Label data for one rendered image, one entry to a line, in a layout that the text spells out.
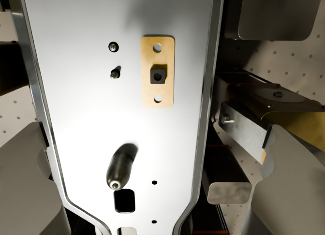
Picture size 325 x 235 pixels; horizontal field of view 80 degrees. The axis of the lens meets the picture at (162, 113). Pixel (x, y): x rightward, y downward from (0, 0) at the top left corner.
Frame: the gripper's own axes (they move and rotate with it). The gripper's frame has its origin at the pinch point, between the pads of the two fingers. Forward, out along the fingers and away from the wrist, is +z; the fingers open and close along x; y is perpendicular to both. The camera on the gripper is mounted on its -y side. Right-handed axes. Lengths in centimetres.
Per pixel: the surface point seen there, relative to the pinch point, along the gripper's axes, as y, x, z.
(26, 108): 21, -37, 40
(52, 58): -0.5, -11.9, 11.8
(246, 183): 18.5, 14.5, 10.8
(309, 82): 12, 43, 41
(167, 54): -1.3, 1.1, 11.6
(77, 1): -6.2, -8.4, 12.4
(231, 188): 19.6, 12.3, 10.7
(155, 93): 3.2, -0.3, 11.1
